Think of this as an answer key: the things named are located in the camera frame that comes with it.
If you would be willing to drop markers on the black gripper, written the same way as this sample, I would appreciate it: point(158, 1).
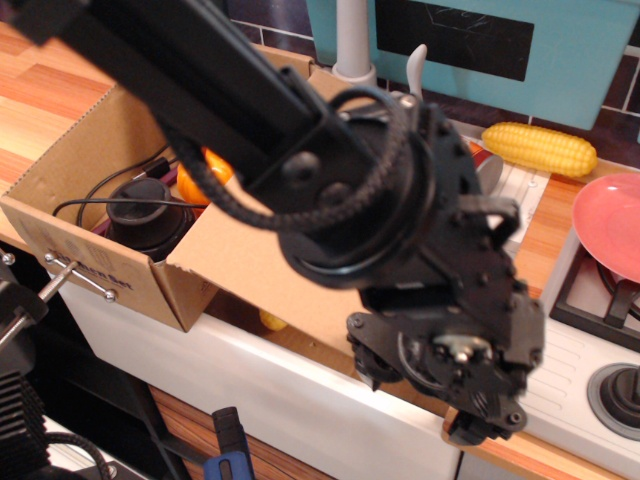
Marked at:
point(475, 356)

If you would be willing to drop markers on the brown cardboard kitchen set box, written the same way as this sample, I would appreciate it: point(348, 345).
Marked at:
point(111, 129)

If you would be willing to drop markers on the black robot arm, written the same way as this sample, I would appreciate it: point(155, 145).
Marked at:
point(367, 191)

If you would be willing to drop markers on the white toy sink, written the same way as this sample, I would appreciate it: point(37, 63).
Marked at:
point(319, 416)

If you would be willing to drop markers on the grey toy stove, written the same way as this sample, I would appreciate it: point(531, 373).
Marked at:
point(557, 403)

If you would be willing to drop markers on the yellow toy corn in sink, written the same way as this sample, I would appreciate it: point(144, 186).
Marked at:
point(271, 322)

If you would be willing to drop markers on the black stove knob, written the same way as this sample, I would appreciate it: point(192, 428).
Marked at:
point(613, 396)

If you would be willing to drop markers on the red orange toy can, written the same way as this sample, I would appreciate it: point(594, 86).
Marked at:
point(489, 167)

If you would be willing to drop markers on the pink plate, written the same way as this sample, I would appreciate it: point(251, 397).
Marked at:
point(605, 218)

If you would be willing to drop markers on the yellow toy corn on counter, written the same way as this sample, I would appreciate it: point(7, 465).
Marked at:
point(541, 148)

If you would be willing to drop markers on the orange toy pumpkin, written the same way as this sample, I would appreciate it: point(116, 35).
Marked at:
point(186, 185)

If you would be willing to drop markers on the grey toy faucet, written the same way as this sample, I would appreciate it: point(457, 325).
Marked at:
point(353, 61)

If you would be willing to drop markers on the teal box with black panel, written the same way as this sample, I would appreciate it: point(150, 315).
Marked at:
point(553, 60)

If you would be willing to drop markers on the metal clamp with black body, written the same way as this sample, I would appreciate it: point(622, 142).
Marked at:
point(23, 308)

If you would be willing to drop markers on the blue black clamp handle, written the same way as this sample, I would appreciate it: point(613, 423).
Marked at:
point(234, 460)

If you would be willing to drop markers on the black round device with cable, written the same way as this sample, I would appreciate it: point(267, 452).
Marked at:
point(142, 212)

